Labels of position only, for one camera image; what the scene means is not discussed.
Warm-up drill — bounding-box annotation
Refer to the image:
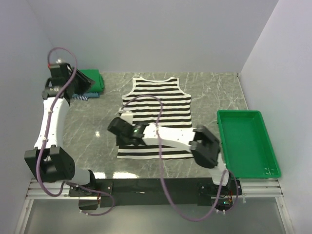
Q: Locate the green tank top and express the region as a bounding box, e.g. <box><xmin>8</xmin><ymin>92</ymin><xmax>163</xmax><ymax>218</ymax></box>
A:
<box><xmin>80</xmin><ymin>69</ymin><xmax>105</xmax><ymax>93</ymax></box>

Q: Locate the black white striped tank top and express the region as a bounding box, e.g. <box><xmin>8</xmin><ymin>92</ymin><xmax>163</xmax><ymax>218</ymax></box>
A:
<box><xmin>117</xmin><ymin>77</ymin><xmax>193</xmax><ymax>159</ymax></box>

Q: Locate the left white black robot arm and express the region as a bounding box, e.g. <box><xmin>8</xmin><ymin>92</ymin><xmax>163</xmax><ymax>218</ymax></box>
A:
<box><xmin>24</xmin><ymin>62</ymin><xmax>98</xmax><ymax>196</ymax></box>

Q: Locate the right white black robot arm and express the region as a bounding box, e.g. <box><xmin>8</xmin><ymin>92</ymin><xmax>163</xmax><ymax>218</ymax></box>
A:
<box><xmin>108</xmin><ymin>117</ymin><xmax>231</xmax><ymax>195</ymax></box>

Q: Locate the blue white striped tank top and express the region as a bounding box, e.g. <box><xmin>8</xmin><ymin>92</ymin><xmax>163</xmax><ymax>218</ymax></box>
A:
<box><xmin>72</xmin><ymin>94</ymin><xmax>89</xmax><ymax>101</ymax></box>

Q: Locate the folded blue tank top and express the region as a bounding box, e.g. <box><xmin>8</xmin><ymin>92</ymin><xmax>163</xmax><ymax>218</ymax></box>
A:
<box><xmin>83</xmin><ymin>92</ymin><xmax>100</xmax><ymax>98</ymax></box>

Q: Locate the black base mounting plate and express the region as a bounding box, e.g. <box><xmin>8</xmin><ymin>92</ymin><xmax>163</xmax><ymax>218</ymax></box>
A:
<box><xmin>68</xmin><ymin>177</ymin><xmax>243</xmax><ymax>208</ymax></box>

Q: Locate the green plastic tray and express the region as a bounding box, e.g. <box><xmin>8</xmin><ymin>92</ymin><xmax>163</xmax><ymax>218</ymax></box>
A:
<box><xmin>217</xmin><ymin>110</ymin><xmax>281</xmax><ymax>179</ymax></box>

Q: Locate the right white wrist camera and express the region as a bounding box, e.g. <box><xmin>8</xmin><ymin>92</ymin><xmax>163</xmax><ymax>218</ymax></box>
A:
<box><xmin>118</xmin><ymin>110</ymin><xmax>133</xmax><ymax>125</ymax></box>

